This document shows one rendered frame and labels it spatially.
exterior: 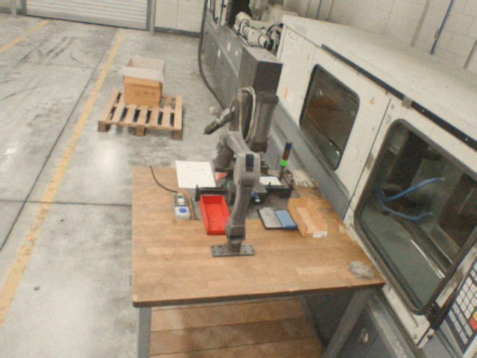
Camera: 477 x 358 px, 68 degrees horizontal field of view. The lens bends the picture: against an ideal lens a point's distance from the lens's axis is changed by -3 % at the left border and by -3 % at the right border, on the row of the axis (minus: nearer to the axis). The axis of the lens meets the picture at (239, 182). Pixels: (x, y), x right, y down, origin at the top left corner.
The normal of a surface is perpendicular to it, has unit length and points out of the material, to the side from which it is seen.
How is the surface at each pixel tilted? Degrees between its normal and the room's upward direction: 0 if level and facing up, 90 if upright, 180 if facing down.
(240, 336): 0
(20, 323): 0
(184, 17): 90
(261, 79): 90
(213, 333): 0
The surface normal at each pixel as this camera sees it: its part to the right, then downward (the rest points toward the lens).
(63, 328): 0.17, -0.84
